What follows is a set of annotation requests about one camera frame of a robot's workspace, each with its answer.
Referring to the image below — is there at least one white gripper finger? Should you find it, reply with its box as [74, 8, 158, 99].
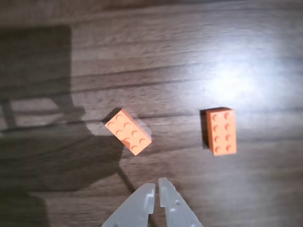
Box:
[101, 183, 156, 227]
[158, 177, 204, 227]

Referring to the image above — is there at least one orange lego block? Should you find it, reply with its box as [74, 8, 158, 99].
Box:
[104, 108, 152, 156]
[205, 107, 237, 157]

